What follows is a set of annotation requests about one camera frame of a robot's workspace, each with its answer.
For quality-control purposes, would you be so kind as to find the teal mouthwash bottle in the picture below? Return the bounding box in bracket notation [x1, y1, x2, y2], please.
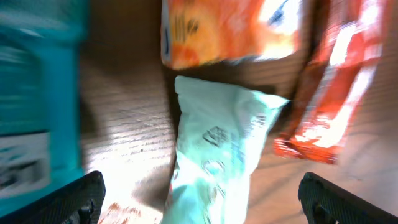
[1, 0, 88, 215]

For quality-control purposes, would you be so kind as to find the white plastic packet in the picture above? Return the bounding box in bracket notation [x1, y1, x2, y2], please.
[162, 76, 287, 224]

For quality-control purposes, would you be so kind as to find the yellow snack bag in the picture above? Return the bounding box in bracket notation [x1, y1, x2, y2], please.
[98, 203, 162, 224]

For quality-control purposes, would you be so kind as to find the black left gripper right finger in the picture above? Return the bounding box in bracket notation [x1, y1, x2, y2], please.
[298, 172, 397, 224]

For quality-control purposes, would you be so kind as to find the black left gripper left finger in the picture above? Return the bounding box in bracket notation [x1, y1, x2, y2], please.
[1, 171, 106, 224]

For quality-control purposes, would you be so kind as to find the red chocolate bar wrapper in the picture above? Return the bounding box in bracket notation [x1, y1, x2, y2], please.
[273, 0, 394, 164]

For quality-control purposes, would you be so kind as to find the orange tissue packet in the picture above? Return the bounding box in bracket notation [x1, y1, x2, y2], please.
[161, 0, 304, 70]

